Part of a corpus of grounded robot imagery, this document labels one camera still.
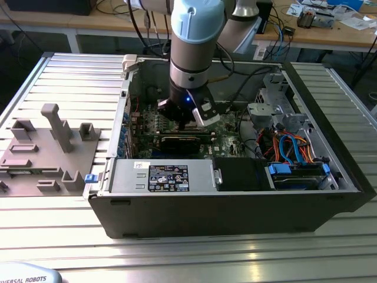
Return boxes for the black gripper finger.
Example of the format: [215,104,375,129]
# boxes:
[177,116,194,131]
[156,99,182,122]

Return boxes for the CPU socket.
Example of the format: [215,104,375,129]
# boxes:
[175,119,207,133]

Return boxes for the black graphics card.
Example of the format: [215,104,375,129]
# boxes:
[158,134,203,155]

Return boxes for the green motherboard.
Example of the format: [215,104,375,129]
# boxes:
[129,100,259,162]

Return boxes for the black plastic shroud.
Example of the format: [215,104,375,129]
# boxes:
[212,157,271,193]

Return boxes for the grey power supply unit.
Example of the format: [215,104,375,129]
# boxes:
[109,159,218,196]

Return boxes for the metal drive cage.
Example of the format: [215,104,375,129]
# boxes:
[246,73,313,139]

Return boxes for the black PC case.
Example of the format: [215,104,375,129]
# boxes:
[83,54,377,240]

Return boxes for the hard disk in blue carrier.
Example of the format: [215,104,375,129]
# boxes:
[266,163,322,192]
[290,163,330,178]

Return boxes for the wooden desk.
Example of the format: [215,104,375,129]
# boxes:
[0,0,174,54]
[253,0,377,54]

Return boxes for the black upright stand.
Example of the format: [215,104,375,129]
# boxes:
[257,0,274,34]

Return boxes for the grey plastic parts rack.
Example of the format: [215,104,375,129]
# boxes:
[0,103,102,198]

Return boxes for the small electronic device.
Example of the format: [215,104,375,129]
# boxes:
[296,8,336,29]

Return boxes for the black computer box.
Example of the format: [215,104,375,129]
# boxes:
[5,0,92,16]

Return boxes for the blue cardboard box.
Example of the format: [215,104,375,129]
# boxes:
[327,0,365,11]

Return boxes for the white paper sheets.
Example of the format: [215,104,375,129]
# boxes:
[335,14,377,31]

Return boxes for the pale blue teach pendant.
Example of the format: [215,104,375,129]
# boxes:
[0,261,64,283]

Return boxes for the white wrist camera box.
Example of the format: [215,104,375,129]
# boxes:
[191,98,221,127]

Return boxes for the thin red wire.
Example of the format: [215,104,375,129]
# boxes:
[130,93,141,116]

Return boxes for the black looped wire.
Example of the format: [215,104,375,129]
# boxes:
[235,107,262,160]

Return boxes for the grey plastic case handle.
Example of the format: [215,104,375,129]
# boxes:
[121,54,140,73]

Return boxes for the thick black wrist cable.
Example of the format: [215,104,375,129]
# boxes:
[211,42,276,112]

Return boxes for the silver metal bracket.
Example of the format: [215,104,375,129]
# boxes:
[246,102,286,126]

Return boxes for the blue flat data wire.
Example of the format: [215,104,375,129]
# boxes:
[285,134,309,166]
[278,134,295,164]

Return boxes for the orange wire bundle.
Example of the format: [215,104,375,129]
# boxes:
[259,132,315,163]

